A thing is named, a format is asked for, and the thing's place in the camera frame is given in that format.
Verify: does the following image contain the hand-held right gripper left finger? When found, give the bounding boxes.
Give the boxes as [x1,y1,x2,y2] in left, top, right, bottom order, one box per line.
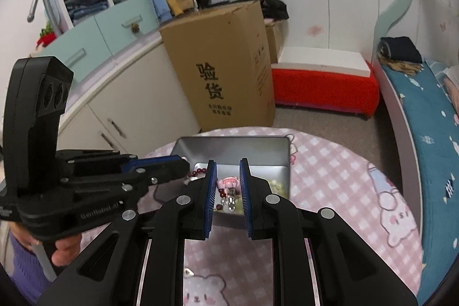
[36,159,219,306]

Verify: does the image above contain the teal printed bed sheet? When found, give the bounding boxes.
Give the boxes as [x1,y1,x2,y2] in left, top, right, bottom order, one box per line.
[382,59,459,306]

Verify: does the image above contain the folded dark blue jeans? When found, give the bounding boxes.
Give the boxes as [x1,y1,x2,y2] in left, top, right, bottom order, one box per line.
[68,0,108,23]

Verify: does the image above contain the large brown cardboard box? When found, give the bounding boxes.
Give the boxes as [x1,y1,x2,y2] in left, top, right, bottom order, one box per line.
[159,0,277,132]

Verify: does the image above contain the person's left hand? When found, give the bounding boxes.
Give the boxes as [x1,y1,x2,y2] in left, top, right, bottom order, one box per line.
[50,233,83,268]

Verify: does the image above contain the folded tan garment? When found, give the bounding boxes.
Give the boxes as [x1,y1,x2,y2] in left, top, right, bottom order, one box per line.
[382,59,425,74]

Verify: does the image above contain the teal bunk bed frame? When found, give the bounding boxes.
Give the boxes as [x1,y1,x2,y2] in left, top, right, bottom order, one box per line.
[371,0,459,306]

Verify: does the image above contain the small brown cardboard box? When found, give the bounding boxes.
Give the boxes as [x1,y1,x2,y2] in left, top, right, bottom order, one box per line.
[264,21,284,65]

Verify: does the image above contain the dark red bead bracelet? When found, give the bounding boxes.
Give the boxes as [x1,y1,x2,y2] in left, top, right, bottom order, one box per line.
[188,167,232,210]

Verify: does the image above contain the white low cabinet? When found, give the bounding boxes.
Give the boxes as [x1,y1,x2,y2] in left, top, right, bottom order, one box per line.
[57,28,201,163]

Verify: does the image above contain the person's left forearm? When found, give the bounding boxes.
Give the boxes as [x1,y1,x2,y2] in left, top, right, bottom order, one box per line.
[7,223,51,306]

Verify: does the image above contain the black clothes pile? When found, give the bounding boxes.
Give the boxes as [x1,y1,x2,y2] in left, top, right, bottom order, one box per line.
[258,0,289,22]

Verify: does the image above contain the red bench with white top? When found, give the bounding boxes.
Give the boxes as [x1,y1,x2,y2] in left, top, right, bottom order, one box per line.
[271,47,381,120]

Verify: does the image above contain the folded dark clothes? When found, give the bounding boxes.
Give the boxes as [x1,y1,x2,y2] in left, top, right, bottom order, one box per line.
[379,36,424,63]

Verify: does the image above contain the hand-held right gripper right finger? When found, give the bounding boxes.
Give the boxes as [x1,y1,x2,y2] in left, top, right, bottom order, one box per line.
[239,157,420,306]

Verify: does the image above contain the teal drawer unit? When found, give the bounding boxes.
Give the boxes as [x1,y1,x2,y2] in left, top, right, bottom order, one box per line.
[39,0,162,84]

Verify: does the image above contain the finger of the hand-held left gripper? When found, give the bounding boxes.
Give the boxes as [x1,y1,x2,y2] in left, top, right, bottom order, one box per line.
[57,149,189,181]
[61,165,190,197]

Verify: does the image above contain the grey metal tin box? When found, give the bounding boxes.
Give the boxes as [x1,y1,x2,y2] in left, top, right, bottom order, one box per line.
[169,136,291,221]

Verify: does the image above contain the red strawberry plush toy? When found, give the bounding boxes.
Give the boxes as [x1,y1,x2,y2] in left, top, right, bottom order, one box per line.
[36,23,60,48]

